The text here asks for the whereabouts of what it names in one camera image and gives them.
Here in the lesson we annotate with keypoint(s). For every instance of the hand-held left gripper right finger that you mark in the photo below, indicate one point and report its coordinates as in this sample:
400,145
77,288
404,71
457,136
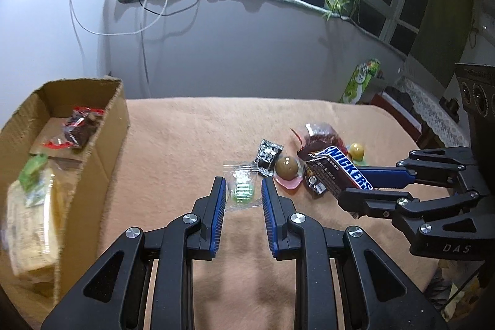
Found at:
268,218

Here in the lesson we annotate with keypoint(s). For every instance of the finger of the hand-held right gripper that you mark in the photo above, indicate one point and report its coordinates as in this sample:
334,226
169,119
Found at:
371,204
386,177

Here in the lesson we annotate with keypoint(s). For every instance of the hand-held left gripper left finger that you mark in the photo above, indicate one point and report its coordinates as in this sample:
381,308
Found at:
219,218

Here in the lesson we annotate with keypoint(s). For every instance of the clear green jelly packet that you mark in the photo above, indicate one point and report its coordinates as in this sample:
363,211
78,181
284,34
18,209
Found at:
241,187

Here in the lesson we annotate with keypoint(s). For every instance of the yellow green jelly cup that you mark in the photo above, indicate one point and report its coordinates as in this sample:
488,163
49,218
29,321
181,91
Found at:
356,150

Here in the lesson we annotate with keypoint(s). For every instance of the brown chocolate bar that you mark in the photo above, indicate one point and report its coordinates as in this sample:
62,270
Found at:
340,169

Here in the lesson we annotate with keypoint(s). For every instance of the brown jelly cup pink base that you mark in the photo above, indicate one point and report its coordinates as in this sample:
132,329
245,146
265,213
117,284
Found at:
287,167

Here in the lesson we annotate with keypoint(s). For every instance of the black white candy packet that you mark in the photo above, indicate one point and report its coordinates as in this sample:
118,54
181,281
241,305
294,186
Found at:
267,152

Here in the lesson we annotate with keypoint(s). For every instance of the clear red date packet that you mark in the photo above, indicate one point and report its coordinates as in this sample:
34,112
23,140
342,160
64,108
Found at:
321,136

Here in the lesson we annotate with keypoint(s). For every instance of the brown cardboard box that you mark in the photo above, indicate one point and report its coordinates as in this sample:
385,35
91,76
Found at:
104,144

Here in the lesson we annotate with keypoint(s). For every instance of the dark snack packet red ends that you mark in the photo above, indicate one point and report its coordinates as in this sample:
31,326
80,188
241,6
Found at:
79,127

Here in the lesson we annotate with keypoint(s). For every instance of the large clear cracker packet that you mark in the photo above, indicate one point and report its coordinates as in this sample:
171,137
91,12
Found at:
31,221

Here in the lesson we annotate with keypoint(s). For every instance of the dark ornament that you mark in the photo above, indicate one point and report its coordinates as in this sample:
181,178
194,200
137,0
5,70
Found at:
450,107

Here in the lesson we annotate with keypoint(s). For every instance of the white lace tablecloth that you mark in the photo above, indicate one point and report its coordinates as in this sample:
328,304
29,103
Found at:
437,113

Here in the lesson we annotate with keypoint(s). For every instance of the red cardboard box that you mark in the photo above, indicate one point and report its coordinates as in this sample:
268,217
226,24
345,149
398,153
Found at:
410,123

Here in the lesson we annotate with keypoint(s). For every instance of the dark cloth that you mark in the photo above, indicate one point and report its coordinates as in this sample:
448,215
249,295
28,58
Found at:
400,98

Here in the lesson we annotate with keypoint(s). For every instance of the green printed carton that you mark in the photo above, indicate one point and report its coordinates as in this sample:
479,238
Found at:
359,78

